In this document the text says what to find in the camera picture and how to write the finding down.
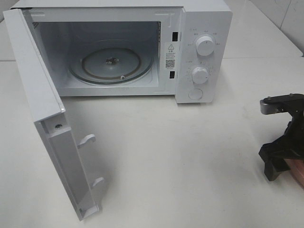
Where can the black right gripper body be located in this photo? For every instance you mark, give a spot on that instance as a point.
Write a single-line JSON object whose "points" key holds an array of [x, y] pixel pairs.
{"points": [[292, 104]]}

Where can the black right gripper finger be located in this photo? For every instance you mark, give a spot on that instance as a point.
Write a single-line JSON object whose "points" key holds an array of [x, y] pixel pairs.
{"points": [[274, 154]]}

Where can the pink round plate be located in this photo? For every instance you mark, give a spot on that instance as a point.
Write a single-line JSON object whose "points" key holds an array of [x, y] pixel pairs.
{"points": [[296, 170]]}

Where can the round white door button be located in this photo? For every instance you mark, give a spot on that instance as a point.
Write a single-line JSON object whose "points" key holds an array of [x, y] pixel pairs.
{"points": [[195, 94]]}

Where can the white microwave door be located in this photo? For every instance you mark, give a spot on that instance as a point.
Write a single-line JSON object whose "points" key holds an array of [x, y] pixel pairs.
{"points": [[48, 111]]}

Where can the white lower timer knob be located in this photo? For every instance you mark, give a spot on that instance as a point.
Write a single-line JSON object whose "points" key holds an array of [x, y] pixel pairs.
{"points": [[200, 75]]}

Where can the white upper power knob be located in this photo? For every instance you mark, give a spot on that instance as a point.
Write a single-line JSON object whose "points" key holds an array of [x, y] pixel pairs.
{"points": [[205, 45]]}

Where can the white microwave oven body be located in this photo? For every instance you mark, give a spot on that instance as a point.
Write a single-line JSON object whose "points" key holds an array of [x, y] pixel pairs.
{"points": [[168, 27]]}

